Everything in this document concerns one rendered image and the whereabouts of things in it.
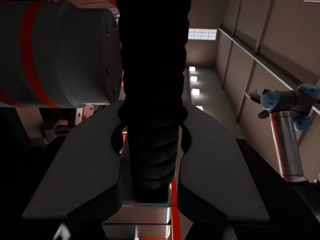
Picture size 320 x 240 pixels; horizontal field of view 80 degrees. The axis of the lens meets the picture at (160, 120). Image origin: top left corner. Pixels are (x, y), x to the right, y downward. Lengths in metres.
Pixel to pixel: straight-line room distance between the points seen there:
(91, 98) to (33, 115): 0.15
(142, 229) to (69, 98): 0.18
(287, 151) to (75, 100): 0.77
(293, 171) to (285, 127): 0.16
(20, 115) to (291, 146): 0.83
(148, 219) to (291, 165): 0.75
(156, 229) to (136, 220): 0.02
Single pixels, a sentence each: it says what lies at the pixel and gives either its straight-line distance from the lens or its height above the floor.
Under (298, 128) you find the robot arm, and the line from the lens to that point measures 1.00.
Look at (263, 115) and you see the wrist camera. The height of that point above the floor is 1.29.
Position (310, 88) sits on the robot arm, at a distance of 0.97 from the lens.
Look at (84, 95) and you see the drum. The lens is 0.26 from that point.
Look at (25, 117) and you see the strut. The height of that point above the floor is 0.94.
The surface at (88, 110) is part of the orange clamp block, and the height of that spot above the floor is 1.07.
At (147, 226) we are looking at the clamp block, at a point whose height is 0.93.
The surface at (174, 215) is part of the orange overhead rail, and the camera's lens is 3.09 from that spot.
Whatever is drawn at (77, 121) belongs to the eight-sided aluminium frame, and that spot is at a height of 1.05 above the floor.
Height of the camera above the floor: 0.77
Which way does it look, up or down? 33 degrees up
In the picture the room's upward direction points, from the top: 178 degrees counter-clockwise
